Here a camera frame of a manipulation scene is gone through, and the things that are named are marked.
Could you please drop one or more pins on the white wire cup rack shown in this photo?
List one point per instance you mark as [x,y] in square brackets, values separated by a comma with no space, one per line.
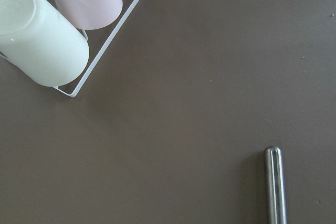
[98,41]

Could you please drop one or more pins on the steel muddler rod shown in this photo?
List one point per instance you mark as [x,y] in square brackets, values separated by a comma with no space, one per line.
[275,185]

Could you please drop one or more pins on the white plastic cup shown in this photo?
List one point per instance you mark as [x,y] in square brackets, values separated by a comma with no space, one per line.
[43,44]

